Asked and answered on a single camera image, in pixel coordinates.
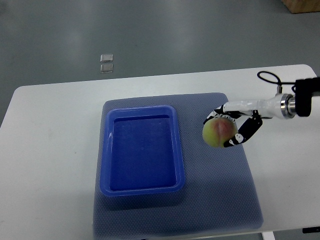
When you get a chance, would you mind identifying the white table leg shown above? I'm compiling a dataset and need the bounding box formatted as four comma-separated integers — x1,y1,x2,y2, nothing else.
261,231,276,240

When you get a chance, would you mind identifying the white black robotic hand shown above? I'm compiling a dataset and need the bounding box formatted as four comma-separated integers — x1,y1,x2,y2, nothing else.
203,93,296,148

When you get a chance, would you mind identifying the upper metal floor plate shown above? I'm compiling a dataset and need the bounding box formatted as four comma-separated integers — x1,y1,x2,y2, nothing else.
100,53,113,63

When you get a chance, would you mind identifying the black cable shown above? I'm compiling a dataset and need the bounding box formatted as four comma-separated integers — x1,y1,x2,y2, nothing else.
257,71,298,94

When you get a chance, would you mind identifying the brown cardboard box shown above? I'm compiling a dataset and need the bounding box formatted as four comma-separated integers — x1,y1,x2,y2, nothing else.
282,0,320,14

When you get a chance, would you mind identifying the yellow red peach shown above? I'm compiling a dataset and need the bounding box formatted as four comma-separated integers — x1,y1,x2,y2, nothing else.
202,118,238,148

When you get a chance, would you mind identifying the blue plastic tray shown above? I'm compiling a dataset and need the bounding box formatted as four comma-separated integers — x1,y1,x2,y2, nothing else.
99,105,185,197

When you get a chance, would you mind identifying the grey blue textured mat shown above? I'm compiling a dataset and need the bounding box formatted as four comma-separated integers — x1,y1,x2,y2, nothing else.
93,93,263,240

